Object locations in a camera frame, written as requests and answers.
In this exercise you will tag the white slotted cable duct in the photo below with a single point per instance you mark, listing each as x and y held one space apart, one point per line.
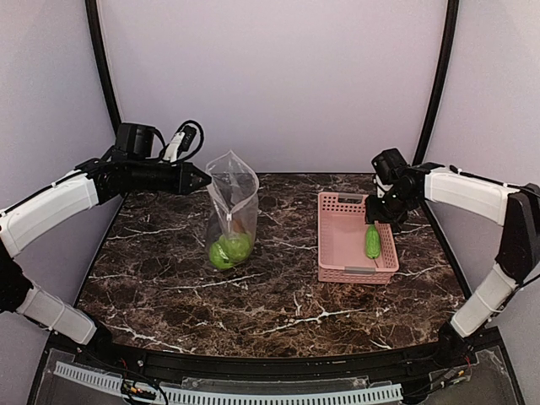
207 391

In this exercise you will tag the black frame post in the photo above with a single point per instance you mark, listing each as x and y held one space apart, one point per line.
101 62
444 58

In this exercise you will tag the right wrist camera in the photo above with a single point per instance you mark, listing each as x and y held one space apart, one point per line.
381 188

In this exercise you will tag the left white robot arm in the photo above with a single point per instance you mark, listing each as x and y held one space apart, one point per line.
125 167

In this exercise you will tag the black front table rail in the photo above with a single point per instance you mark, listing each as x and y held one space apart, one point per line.
410 365

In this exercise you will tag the brown toy potato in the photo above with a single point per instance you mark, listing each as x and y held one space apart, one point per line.
237 226

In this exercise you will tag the green toy guava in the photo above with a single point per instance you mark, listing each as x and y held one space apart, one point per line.
218 257

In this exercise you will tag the pink plastic basket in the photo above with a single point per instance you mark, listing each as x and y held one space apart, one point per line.
341 242

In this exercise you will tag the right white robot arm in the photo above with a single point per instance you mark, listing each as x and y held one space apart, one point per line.
508 217

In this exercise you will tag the green toy pear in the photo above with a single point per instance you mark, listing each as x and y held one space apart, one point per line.
237 247

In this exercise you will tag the purple toy eggplant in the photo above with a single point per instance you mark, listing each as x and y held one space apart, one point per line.
213 232

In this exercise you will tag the right black frame post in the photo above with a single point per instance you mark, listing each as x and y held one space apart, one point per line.
444 58

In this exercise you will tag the left black frame post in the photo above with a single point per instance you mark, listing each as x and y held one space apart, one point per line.
101 62

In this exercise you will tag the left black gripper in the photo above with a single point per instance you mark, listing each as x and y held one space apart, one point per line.
184 178

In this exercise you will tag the green toy bitter gourd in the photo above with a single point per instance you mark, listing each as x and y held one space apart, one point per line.
372 242

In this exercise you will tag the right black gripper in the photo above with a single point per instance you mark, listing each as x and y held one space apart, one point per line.
377 209

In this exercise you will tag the clear dotted zip bag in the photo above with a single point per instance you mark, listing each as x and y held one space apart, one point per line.
233 195

